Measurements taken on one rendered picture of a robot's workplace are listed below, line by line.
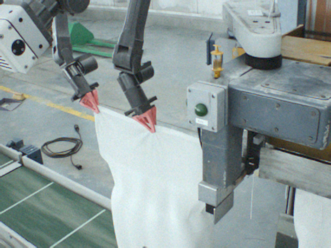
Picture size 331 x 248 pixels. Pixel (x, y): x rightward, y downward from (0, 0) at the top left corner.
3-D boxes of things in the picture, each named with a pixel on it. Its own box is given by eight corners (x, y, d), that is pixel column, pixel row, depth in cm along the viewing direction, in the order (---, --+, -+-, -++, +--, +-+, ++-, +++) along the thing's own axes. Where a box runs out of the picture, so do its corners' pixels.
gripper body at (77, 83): (100, 85, 148) (89, 69, 149) (78, 94, 141) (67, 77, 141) (93, 94, 152) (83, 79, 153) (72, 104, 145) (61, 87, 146)
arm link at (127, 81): (111, 77, 126) (122, 71, 122) (125, 69, 131) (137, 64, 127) (121, 97, 127) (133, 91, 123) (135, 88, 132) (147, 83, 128)
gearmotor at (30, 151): (2, 159, 273) (-3, 140, 267) (19, 151, 284) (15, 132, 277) (26, 173, 256) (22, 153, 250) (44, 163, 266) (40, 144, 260)
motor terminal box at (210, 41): (205, 72, 137) (204, 39, 132) (209, 63, 145) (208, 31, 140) (229, 73, 135) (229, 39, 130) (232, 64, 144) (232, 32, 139)
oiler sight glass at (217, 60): (209, 69, 91) (209, 54, 89) (215, 65, 92) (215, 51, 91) (219, 71, 89) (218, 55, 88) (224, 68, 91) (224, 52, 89)
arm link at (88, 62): (52, 56, 149) (59, 50, 142) (78, 43, 155) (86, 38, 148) (67, 84, 151) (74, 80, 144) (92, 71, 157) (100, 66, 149)
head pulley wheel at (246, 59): (237, 65, 96) (237, 55, 95) (254, 56, 102) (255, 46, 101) (272, 72, 91) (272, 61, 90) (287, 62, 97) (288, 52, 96)
